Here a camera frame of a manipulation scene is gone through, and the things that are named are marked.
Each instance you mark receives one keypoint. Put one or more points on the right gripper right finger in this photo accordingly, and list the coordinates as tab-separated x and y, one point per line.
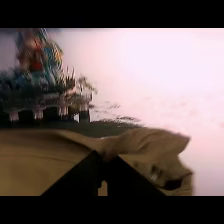
130	181

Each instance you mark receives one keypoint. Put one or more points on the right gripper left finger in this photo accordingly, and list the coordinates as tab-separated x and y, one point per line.
80	180

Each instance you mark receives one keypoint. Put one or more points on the khaki garment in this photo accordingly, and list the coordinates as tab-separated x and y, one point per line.
40	160

